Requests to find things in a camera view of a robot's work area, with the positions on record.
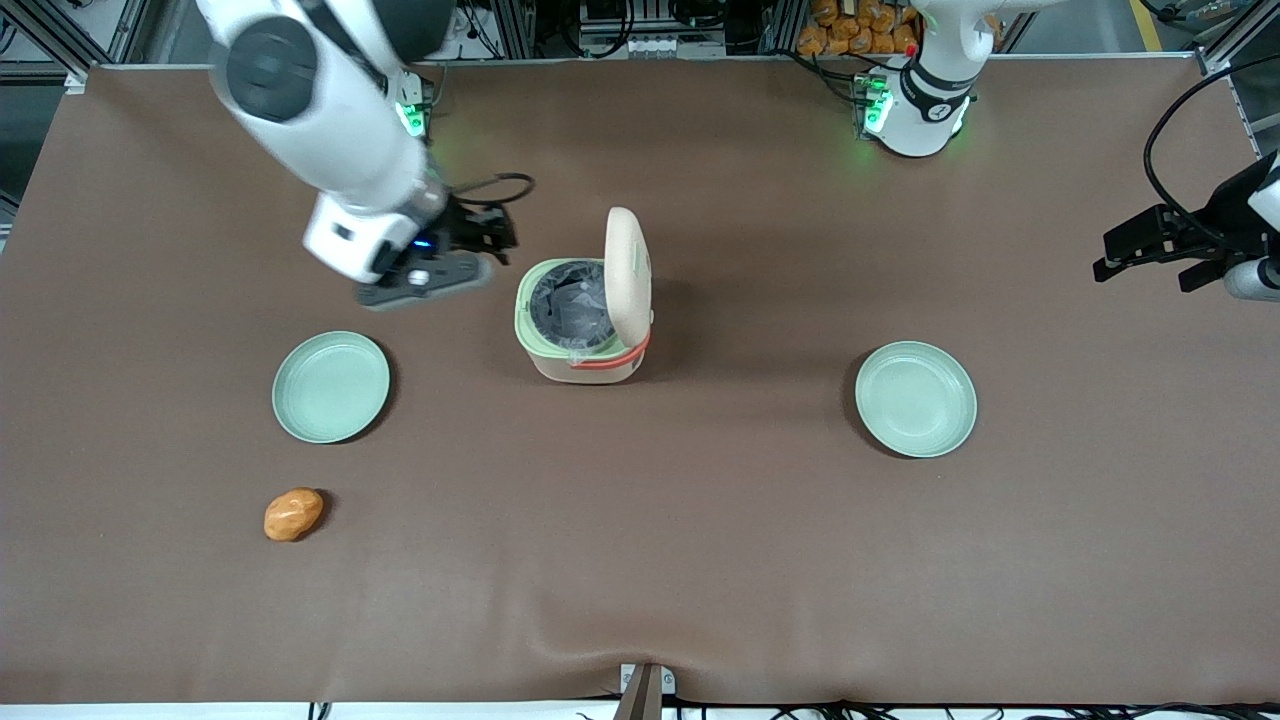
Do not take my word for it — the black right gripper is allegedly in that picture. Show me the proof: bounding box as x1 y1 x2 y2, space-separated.
428 194 519 268

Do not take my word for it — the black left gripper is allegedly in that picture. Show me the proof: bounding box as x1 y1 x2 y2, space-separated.
1092 150 1280 294

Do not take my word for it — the cream rice cooker orange handle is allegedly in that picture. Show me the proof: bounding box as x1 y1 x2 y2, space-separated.
514 206 657 385

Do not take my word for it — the pale green round plate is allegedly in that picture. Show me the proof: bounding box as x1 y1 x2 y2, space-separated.
272 331 391 445
854 341 978 459

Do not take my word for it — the white terminal block device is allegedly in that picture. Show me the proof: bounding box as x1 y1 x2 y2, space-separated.
578 28 728 60

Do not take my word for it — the orange-brown bread roll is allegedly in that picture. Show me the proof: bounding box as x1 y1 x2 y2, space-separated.
263 487 325 543

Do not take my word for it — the brown table mat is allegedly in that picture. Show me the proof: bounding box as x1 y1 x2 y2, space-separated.
0 58 1280 707

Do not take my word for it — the bag of orange breads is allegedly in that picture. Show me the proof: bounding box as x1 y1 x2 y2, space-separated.
796 0 923 58

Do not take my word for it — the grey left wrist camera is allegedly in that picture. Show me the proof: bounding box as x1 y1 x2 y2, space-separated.
1223 256 1280 303

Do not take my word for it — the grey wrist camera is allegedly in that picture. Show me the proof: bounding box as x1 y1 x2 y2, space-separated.
1223 256 1280 303
354 252 494 313

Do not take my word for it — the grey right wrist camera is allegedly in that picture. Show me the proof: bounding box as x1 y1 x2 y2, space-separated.
354 252 494 313

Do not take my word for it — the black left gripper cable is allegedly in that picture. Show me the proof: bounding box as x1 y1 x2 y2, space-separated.
1142 50 1280 253

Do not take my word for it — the grey metal camera bracket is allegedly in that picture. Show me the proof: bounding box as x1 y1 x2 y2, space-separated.
612 662 678 720

